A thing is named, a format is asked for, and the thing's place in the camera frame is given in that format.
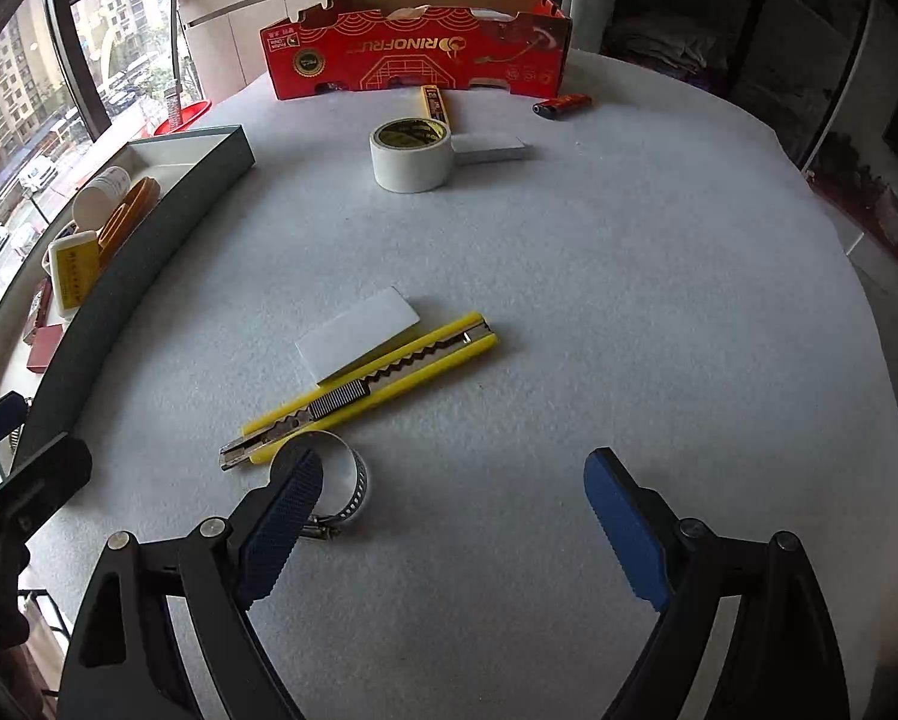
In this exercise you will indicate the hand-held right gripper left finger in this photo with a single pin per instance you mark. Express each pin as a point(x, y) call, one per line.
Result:
point(280, 517)

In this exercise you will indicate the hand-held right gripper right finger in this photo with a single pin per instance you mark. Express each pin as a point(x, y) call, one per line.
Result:
point(629, 525)

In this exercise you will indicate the dark red printed box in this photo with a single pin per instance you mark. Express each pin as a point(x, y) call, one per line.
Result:
point(44, 351)

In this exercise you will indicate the white bottle yellow label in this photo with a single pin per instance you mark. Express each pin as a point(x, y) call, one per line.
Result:
point(74, 270)

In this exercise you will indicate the large brown tape roll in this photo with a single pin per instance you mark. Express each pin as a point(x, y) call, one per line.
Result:
point(126, 217)

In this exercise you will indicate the white bottle blue print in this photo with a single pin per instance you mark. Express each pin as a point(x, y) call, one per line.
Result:
point(100, 195)

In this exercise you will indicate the dark green tray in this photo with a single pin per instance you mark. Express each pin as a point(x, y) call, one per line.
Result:
point(171, 217)

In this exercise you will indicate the yellow utility knife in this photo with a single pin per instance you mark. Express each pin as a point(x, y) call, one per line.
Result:
point(389, 379)

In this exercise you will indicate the white card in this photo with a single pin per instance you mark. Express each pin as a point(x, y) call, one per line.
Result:
point(351, 334)

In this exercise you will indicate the red basin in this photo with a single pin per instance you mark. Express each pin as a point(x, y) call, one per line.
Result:
point(186, 118)

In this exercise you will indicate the white tape roll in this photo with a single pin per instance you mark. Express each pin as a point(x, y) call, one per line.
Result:
point(411, 157)

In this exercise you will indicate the grey rectangular block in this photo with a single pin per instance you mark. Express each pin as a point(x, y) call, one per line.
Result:
point(490, 148)

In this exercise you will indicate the red lighter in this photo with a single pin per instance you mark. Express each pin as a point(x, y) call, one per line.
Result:
point(565, 105)

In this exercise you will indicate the small yellow blade box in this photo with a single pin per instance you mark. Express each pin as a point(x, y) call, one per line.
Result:
point(435, 105)

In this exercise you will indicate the red cardboard box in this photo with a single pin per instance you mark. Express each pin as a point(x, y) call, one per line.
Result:
point(419, 45)

